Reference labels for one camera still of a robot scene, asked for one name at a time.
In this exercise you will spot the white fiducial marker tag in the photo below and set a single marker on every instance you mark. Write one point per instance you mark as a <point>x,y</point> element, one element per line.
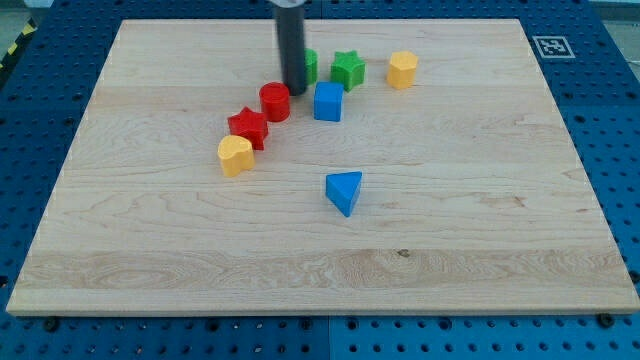
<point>553,47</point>

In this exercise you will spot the green star block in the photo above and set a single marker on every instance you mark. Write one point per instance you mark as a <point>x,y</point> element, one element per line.
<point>348,69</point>

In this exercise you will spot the black bolt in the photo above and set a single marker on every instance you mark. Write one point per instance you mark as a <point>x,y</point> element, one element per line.
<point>51,324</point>
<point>605,320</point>

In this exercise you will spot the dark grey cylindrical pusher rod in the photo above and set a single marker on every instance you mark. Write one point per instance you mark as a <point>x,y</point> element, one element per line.
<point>289,22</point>

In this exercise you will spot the blue triangle block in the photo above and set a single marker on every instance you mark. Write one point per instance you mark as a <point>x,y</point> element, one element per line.
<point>343,190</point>

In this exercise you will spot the red star block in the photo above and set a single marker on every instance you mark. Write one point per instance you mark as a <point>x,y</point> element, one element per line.
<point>250,125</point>

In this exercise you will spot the black bolt front left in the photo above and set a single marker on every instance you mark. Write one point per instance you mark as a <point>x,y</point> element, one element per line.
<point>51,324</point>

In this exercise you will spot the green circle block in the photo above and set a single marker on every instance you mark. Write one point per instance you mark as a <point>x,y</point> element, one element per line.
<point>311,66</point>

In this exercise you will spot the yellow hexagon block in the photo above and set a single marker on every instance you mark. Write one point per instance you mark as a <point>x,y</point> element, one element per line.
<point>402,69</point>

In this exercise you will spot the light wooden board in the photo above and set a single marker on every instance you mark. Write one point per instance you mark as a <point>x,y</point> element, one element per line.
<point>473,199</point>

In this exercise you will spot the yellow heart block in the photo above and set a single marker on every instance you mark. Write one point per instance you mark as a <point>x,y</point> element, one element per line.
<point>235,154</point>

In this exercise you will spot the silver rod mount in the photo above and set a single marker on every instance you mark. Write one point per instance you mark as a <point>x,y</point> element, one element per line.
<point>287,3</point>

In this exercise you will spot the red cylinder block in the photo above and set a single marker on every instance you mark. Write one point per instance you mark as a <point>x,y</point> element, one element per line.
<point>274,101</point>

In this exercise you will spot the blue cube block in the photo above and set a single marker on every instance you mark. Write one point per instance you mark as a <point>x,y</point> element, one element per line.
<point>328,101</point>

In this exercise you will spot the black bolt front right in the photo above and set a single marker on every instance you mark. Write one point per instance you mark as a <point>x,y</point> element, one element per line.
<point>605,320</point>

